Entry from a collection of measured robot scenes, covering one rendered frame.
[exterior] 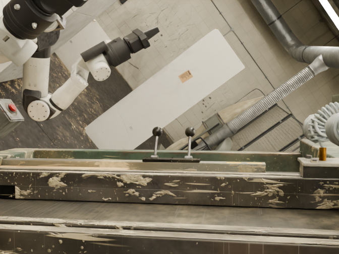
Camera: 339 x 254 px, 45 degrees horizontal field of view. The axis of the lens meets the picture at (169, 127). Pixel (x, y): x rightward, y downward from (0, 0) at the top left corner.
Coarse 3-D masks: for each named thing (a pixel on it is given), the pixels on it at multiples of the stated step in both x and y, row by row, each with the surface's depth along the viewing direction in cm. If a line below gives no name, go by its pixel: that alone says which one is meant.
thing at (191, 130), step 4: (188, 128) 146; (192, 128) 146; (188, 132) 145; (192, 132) 145; (188, 136) 146; (192, 136) 146; (188, 140) 145; (188, 144) 144; (188, 148) 143; (188, 152) 143; (188, 156) 141
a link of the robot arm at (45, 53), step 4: (48, 48) 143; (36, 52) 141; (40, 52) 141; (44, 52) 142; (48, 52) 144; (32, 56) 141; (36, 56) 141; (40, 56) 142; (44, 56) 143; (48, 56) 145
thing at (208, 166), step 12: (132, 168) 143; (144, 168) 142; (156, 168) 141; (168, 168) 141; (180, 168) 140; (192, 168) 139; (204, 168) 139; (216, 168) 138; (228, 168) 137; (240, 168) 137; (252, 168) 136; (264, 168) 135
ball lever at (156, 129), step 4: (156, 128) 147; (160, 128) 148; (152, 132) 148; (156, 132) 147; (160, 132) 147; (156, 136) 147; (156, 140) 147; (156, 144) 146; (156, 148) 145; (156, 152) 145; (152, 156) 143; (156, 156) 143
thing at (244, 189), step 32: (320, 128) 91; (320, 160) 93; (0, 192) 104; (32, 192) 103; (64, 192) 101; (96, 192) 100; (128, 192) 98; (160, 192) 97; (192, 192) 96; (224, 192) 95; (256, 192) 94; (288, 192) 92; (320, 192) 91
